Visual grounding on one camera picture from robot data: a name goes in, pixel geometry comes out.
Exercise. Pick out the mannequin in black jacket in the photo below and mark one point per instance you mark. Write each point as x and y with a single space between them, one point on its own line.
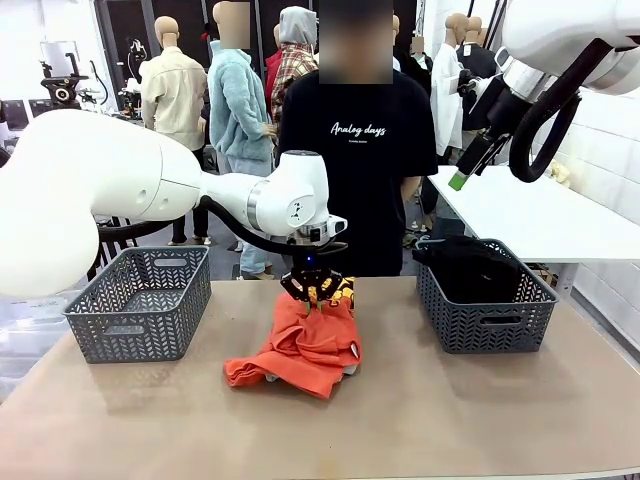
475 55

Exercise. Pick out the white side table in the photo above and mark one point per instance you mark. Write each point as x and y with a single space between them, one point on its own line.
540 225

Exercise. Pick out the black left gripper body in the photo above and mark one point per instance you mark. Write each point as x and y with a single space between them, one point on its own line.
310 262

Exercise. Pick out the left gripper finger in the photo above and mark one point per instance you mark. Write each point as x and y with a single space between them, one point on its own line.
299 289
327 287

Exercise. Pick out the mannequin in blue fleece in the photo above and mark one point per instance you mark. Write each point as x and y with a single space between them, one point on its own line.
235 110

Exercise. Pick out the person in black T-shirt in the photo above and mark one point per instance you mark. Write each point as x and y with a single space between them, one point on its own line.
370 165

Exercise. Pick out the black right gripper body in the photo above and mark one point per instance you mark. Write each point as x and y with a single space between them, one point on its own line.
507 107

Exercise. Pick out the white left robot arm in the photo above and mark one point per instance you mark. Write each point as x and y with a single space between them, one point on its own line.
100 175

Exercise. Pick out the light grey garment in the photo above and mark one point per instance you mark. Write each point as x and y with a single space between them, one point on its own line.
351 370

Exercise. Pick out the mannequin in red garment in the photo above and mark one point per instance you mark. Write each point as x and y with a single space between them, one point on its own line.
272 70

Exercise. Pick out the mannequin in white shirt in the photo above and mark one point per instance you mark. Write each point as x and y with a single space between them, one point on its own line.
445 110

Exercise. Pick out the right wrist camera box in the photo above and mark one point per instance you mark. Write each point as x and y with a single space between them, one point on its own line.
466 82

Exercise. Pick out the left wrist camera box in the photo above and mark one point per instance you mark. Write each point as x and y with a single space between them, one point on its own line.
337 226

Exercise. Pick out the grey plastic lattice basket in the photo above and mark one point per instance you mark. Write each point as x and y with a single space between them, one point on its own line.
140 330
480 325

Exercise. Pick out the mannequin in cream shirt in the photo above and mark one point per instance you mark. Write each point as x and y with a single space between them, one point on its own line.
172 90

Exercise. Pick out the orange garment with yellow print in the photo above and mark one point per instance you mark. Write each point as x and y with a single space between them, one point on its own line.
310 350

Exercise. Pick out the cream object on side table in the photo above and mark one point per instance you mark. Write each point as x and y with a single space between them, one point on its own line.
560 174

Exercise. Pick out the mannequin in pale blue shirt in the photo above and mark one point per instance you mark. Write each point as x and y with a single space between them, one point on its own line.
395 30

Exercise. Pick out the clear plastic storage box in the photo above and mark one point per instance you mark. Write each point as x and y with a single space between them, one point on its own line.
30 320

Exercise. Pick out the mannequin in plaid hooded shirt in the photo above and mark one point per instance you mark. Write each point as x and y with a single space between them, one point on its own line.
295 65

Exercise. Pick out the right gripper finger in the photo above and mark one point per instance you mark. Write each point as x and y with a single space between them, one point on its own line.
470 160
494 154

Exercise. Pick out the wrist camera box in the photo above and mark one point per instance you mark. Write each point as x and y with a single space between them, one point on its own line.
337 226
466 82

